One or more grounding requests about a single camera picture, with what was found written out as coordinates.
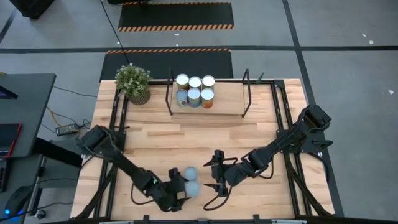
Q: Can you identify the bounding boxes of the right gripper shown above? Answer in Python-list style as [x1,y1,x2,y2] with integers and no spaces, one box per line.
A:
[203,149,249,198]

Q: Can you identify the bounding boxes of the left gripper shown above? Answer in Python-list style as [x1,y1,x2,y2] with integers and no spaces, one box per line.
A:
[167,167,191,210]

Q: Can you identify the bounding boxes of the tin can silver lid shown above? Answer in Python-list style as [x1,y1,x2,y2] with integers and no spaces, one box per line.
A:
[184,167,199,181]
[188,75,203,90]
[185,180,202,198]
[201,75,216,90]

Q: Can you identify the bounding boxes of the tin can colourful label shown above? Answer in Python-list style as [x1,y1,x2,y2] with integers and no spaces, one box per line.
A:
[187,87,202,108]

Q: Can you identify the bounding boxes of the tin can blue label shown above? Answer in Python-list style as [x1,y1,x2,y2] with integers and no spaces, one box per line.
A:
[175,88,189,108]

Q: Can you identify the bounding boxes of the tin can green label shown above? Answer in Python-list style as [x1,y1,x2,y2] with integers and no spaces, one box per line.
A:
[175,73,190,91]

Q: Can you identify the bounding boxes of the wooden shelf black metal legs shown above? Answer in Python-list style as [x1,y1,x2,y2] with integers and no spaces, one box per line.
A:
[164,66,252,118]

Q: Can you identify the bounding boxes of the black floor mat striped edge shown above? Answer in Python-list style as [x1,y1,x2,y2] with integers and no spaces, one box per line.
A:
[99,48,234,82]
[117,1,234,32]

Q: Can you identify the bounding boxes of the potted green plant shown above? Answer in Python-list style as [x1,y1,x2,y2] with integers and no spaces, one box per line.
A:
[114,63,152,106]

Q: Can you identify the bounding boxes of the black desk leg beam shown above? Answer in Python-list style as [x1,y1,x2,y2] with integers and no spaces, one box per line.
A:
[32,136,83,169]

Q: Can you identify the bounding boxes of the black power adapter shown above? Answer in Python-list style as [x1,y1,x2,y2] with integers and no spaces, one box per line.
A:
[55,123,79,137]

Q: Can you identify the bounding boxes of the black computer mouse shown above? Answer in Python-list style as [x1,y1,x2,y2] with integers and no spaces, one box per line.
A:
[4,185,32,216]

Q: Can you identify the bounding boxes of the dark grey desk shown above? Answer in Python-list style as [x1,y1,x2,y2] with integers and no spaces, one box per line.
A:
[0,73,57,159]

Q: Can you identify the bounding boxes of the black keyboard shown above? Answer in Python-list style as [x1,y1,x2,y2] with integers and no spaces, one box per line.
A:
[0,157,9,193]

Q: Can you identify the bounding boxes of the red-edged laptop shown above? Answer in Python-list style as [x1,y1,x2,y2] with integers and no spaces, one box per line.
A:
[0,123,23,159]

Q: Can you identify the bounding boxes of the black monitor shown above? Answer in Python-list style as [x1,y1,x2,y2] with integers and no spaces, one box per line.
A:
[0,84,19,100]

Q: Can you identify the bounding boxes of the black box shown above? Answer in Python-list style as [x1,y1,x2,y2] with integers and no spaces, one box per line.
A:
[9,0,56,19]

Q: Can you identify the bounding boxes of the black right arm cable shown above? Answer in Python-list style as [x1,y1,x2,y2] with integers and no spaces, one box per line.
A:
[203,185,233,212]

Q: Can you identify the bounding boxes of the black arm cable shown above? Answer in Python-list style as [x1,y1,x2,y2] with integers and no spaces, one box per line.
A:
[129,182,156,206]
[203,185,233,212]

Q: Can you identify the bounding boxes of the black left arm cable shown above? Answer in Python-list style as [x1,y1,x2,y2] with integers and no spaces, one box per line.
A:
[129,182,156,206]

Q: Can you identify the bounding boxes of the black aluminium rig frame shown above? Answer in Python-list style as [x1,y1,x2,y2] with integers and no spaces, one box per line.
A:
[73,72,336,224]

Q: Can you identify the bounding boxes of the thin grey floor cable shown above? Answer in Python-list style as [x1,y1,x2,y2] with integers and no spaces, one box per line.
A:
[52,86,98,98]

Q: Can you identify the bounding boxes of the yellow cable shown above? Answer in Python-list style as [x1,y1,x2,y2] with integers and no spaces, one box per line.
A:
[45,106,82,133]

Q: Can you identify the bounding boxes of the long black floor cable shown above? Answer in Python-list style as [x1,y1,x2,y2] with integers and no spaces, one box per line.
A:
[99,0,131,66]

